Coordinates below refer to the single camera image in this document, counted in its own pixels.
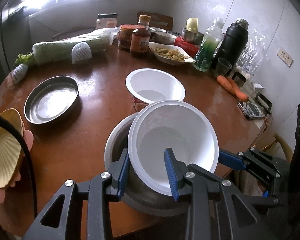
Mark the patterned ceramic bowl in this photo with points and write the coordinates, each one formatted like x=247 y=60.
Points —
x=174 y=33

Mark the black metal bracket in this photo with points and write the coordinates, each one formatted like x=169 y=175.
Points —
x=267 y=102

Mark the clear plastic cup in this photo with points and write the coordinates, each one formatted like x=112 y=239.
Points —
x=223 y=67

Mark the large steel bowl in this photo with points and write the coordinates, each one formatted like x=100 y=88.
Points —
x=116 y=142

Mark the green lettuce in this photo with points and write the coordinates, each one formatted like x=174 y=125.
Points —
x=23 y=58

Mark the white window cabinet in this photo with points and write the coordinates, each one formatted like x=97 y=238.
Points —
x=65 y=22

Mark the large white foam net fruit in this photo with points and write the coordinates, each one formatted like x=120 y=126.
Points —
x=81 y=53

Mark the small dark steel bowl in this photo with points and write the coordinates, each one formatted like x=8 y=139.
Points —
x=155 y=29

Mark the steel pan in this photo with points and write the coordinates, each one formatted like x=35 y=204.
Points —
x=51 y=100

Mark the wrapped napa cabbage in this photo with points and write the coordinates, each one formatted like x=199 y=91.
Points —
x=55 y=50

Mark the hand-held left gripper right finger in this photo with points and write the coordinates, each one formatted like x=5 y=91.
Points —
x=171 y=172

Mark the white ceramic bowl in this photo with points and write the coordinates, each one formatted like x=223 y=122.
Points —
x=165 y=38

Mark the white paper bowl red print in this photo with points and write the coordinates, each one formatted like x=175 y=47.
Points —
x=155 y=82
x=175 y=125

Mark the yellow shell-shaped plate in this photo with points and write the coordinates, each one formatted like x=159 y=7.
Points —
x=3 y=152

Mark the small white box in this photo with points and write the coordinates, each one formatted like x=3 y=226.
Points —
x=258 y=87

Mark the yellow plastic cup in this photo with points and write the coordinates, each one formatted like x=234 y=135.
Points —
x=192 y=25

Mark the small steel cup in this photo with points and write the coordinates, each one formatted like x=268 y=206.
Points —
x=238 y=79

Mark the silver electronic device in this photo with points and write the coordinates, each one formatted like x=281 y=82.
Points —
x=251 y=110

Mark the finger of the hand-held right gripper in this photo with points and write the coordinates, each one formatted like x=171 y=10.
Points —
x=231 y=158
x=265 y=199

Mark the orange cap sauce bottle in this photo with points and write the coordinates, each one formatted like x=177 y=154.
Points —
x=140 y=41

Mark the small white foam net fruit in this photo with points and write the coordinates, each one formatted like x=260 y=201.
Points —
x=20 y=73

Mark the light wooden chair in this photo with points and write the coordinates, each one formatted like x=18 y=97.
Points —
x=281 y=142

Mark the dark grey refrigerator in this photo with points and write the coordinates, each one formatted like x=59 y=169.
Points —
x=5 y=30

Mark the clear plastic bag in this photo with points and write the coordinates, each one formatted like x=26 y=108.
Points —
x=252 y=52

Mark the orange carrot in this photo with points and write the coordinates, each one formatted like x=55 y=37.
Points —
x=225 y=83
x=238 y=92

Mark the pink plastic plate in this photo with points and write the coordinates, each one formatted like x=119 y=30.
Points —
x=28 y=140

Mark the red box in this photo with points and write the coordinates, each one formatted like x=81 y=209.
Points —
x=187 y=45

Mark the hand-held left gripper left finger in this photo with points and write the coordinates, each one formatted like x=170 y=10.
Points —
x=123 y=170

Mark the green liquid plastic bottle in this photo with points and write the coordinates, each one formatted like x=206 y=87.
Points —
x=206 y=52

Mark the white wall socket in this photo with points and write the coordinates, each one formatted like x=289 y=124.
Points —
x=285 y=57

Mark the black thermos flask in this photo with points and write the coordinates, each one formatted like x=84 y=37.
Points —
x=233 y=45

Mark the white dish of food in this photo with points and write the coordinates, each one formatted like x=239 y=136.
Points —
x=170 y=53

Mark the clear jar dark lid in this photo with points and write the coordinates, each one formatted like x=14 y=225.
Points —
x=106 y=22

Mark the red lid sauce jar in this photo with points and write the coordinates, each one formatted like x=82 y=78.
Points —
x=126 y=38

